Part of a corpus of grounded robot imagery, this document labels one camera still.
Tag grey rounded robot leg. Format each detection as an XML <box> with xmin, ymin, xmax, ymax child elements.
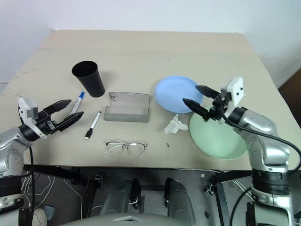
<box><xmin>164</xmin><ymin>178</ymin><xmax>198</xmax><ymax>226</ymax></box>
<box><xmin>100</xmin><ymin>179</ymin><xmax>142</xmax><ymax>216</ymax></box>

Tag grey rounded right robot leg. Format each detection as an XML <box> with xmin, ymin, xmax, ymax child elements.
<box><xmin>164</xmin><ymin>178</ymin><xmax>198</xmax><ymax>226</ymax></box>

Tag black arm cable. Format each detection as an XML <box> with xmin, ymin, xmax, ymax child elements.
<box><xmin>28</xmin><ymin>145</ymin><xmax>38</xmax><ymax>212</ymax></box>
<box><xmin>222</xmin><ymin>117</ymin><xmax>301</xmax><ymax>176</ymax></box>

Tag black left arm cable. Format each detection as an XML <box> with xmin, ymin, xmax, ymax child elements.
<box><xmin>28</xmin><ymin>145</ymin><xmax>38</xmax><ymax>212</ymax></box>

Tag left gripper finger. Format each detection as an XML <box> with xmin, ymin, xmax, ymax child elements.
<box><xmin>43</xmin><ymin>99</ymin><xmax>72</xmax><ymax>114</ymax></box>
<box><xmin>57</xmin><ymin>111</ymin><xmax>85</xmax><ymax>132</ymax></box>

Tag crumpled white tissue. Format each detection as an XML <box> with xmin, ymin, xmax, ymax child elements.
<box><xmin>163</xmin><ymin>113</ymin><xmax>190</xmax><ymax>135</ymax></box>

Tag white marker with blue cap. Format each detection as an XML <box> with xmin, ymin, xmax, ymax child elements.
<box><xmin>70</xmin><ymin>91</ymin><xmax>86</xmax><ymax>116</ymax></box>

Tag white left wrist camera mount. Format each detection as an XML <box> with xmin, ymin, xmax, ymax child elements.
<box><xmin>17</xmin><ymin>96</ymin><xmax>45</xmax><ymax>138</ymax></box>

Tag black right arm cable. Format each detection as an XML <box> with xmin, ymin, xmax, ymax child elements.
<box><xmin>222</xmin><ymin>117</ymin><xmax>301</xmax><ymax>176</ymax></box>

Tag clear frame glasses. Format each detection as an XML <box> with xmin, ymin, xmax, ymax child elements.
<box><xmin>105</xmin><ymin>140</ymin><xmax>148</xmax><ymax>159</ymax></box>

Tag black plastic cup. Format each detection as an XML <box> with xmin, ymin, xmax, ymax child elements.
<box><xmin>71</xmin><ymin>60</ymin><xmax>106</xmax><ymax>98</ymax></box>

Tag grey glasses case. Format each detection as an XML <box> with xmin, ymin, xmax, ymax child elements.
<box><xmin>104</xmin><ymin>91</ymin><xmax>151</xmax><ymax>123</ymax></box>

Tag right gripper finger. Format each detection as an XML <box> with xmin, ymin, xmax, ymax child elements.
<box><xmin>195</xmin><ymin>85</ymin><xmax>219</xmax><ymax>99</ymax></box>
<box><xmin>182</xmin><ymin>97</ymin><xmax>210</xmax><ymax>119</ymax></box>

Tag white shoe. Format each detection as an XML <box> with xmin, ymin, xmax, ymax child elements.
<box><xmin>32</xmin><ymin>208</ymin><xmax>49</xmax><ymax>226</ymax></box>

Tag green plate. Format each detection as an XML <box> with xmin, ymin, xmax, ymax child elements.
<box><xmin>189</xmin><ymin>106</ymin><xmax>248</xmax><ymax>161</ymax></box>

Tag grey robot torso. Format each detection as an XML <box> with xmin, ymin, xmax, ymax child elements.
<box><xmin>58</xmin><ymin>212</ymin><xmax>197</xmax><ymax>226</ymax></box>

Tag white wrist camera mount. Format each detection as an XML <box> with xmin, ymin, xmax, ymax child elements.
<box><xmin>17</xmin><ymin>96</ymin><xmax>45</xmax><ymax>138</ymax></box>
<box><xmin>220</xmin><ymin>76</ymin><xmax>247</xmax><ymax>112</ymax></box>

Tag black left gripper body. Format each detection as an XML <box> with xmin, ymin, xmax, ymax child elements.
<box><xmin>35</xmin><ymin>109</ymin><xmax>61</xmax><ymax>135</ymax></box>

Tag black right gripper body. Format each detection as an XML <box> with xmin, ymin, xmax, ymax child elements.
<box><xmin>203</xmin><ymin>90</ymin><xmax>233</xmax><ymax>125</ymax></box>

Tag blue plate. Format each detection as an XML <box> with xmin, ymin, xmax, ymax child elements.
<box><xmin>154</xmin><ymin>75</ymin><xmax>205</xmax><ymax>114</ymax></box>

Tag white marker with black cap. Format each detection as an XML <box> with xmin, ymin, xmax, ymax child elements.
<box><xmin>84</xmin><ymin>111</ymin><xmax>103</xmax><ymax>141</ymax></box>

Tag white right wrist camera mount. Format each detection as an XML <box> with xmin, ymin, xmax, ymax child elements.
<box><xmin>220</xmin><ymin>76</ymin><xmax>247</xmax><ymax>112</ymax></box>

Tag black metal table frame bar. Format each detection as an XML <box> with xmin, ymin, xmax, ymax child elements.
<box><xmin>206</xmin><ymin>170</ymin><xmax>254</xmax><ymax>226</ymax></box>
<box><xmin>23</xmin><ymin>164</ymin><xmax>82</xmax><ymax>186</ymax></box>

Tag grey rounded left robot leg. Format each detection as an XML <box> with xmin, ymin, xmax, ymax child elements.
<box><xmin>100</xmin><ymin>179</ymin><xmax>142</xmax><ymax>216</ymax></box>

